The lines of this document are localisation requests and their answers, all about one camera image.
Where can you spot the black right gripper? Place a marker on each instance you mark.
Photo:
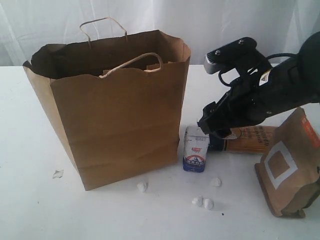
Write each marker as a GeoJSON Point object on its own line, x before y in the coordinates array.
{"type": "Point", "coordinates": [253, 98]}

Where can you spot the brown paper bag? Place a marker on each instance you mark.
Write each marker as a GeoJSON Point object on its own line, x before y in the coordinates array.
{"type": "Point", "coordinates": [114, 103]}

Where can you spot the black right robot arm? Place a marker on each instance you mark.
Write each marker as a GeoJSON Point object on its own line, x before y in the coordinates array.
{"type": "Point", "coordinates": [308, 63]}

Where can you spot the small white blue carton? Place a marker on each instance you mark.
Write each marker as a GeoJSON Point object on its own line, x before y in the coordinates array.
{"type": "Point", "coordinates": [195, 150]}

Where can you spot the spaghetti pasta packet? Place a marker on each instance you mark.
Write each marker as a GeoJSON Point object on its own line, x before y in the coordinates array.
{"type": "Point", "coordinates": [249, 140]}

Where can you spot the white pebble near carton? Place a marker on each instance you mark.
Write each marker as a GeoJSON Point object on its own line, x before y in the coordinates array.
{"type": "Point", "coordinates": [216, 182]}

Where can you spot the brown kraft pouch orange label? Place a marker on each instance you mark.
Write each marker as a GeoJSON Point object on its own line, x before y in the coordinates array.
{"type": "Point", "coordinates": [289, 170]}

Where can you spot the clear plastic scrap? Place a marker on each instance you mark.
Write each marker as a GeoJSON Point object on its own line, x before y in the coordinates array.
{"type": "Point", "coordinates": [58, 174]}

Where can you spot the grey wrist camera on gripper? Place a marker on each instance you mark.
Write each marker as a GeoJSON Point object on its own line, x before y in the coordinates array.
{"type": "Point", "coordinates": [241, 54]}

